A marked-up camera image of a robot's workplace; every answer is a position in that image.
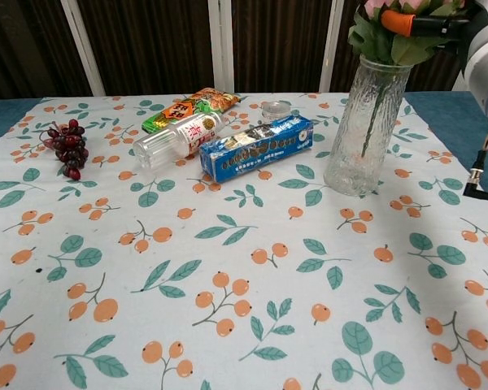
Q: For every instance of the dark brown pleated curtain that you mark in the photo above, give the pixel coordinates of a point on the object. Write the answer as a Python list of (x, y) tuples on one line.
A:
[(154, 40)]

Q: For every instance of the clear plastic bottle red label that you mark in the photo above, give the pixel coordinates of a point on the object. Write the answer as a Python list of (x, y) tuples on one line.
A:
[(162, 146)]

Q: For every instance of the green orange snack packet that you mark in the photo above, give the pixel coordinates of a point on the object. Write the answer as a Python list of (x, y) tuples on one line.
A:
[(211, 99)]

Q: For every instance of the white fruit print tablecloth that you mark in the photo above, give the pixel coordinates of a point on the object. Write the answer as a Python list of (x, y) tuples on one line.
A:
[(227, 284)]

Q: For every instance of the double white frame post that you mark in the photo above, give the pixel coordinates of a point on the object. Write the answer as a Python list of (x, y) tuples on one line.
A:
[(220, 44)]

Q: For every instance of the pink artificial rose bouquet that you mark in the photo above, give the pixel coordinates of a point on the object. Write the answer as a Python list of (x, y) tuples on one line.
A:
[(410, 48)]

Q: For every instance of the blue cookie box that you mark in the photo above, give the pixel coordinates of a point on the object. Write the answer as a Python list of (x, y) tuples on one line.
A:
[(252, 150)]

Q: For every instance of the slanted white frame post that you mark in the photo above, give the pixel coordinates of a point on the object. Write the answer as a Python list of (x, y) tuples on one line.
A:
[(81, 44), (458, 83)]

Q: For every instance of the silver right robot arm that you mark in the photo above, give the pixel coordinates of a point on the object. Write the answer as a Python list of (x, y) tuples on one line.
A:
[(486, 65)]

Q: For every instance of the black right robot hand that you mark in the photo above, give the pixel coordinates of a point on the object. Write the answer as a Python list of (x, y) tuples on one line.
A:
[(439, 26)]

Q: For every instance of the dark purple grape bunch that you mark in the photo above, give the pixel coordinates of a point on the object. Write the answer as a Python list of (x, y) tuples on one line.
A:
[(67, 148)]

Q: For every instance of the tall textured glass vase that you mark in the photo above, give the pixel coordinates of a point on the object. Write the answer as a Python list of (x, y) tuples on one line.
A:
[(349, 162)]

